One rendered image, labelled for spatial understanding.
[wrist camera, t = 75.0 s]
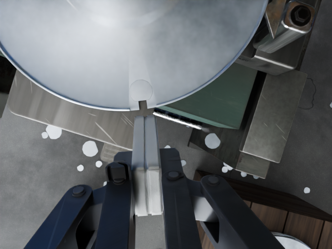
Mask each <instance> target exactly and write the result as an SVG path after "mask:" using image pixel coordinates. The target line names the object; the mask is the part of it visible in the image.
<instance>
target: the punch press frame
mask: <svg viewBox="0 0 332 249"><path fill-rule="evenodd" d="M257 71H258V70H256V69H253V68H250V67H247V66H244V65H241V64H238V63H235V62H234V63H233V64H232V65H231V66H230V67H229V68H228V69H227V70H226V71H224V72H223V73H222V74H221V75H220V76H219V77H218V78H216V79H215V80H214V81H212V82H211V83H209V84H208V85H206V86H205V87H203V88H202V89H200V90H199V91H197V92H195V93H193V94H191V95H189V96H187V97H185V98H183V99H180V100H178V101H175V102H173V103H170V104H166V105H163V106H160V107H157V108H155V109H154V113H153V115H155V116H157V117H160V118H163V119H166V120H170V121H173V122H176V123H179V124H182V125H186V126H189V127H192V128H195V129H199V130H201V128H202V125H203V123H202V122H204V123H206V124H210V125H213V126H216V127H223V128H232V129H239V128H240V125H241V122H242V119H243V116H244V113H245V109H246V106H247V103H248V100H249V96H250V93H251V90H252V87H253V84H254V80H255V77H256V74H257Z"/></svg>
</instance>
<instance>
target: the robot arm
mask: <svg viewBox="0 0 332 249"><path fill-rule="evenodd" d="M105 173H106V180H107V183H106V185H105V186H103V187H101V188H98V189H94V190H92V188H91V187H90V186H89V185H85V184H83V185H76V186H74V187H72V188H70V189H69V190H68V191H67V192H66V193H65V194H64V196H63V197H62V198H61V200H60V201H59V202H58V204H57V205H56V206H55V208H54V209H53V210H52V211H51V213H50V214H49V215H48V217H47V218H46V219H45V221H44V222H43V223H42V225H41V226H40V227H39V229H38V230H37V231H36V233H35V234H34V235H33V236H32V237H31V239H30V240H29V241H28V243H27V244H26V245H25V247H24V248H23V249H91V247H92V245H93V243H94V241H95V239H96V242H95V248H94V249H135V228H136V216H135V215H137V216H147V215H148V214H152V215H160V214H162V213H163V217H164V229H165V241H166V249H202V245H201V240H200V236H199V231H198V227H197V223H196V220H199V221H200V224H201V226H202V228H203V229H204V231H205V233H206V234H207V236H208V238H209V239H210V241H211V243H212V245H213V246H214V248H215V249H285V248H284V247H283V245H282V244H281V243H280V242H279V241H278V240H277V238H276V237H275V236H274V235H273V234H272V233H271V232H270V230H269V229H268V228H267V227H266V226H265V225H264V224H263V222H262V221H261V220H260V219H259V218H258V217H257V216H256V214H255V213H254V212H253V211H252V210H251V209H250V208H249V206H248V205H247V204H246V203H245V202H244V201H243V199H242V198H241V197H240V196H239V195H238V194H237V193H236V191H235V190H234V189H233V188H232V187H231V186H230V185H229V183H228V182H227V181H226V180H225V179H224V178H223V177H221V176H218V175H213V174H212V175H206V176H204V177H203V178H202V179H201V181H195V180H191V179H189V178H187V177H186V175H185V173H184V172H183V168H182V163H181V159H180V154H179V151H178V150H177V149H176V148H161V149H160V148H159V138H158V128H157V118H156V116H155V115H147V117H144V116H136V118H135V119H134V134H133V148H132V151H125V152H117V153H116V155H115V156H114V160H113V162H112V163H109V164H108V165H107V166H106V167H105Z"/></svg>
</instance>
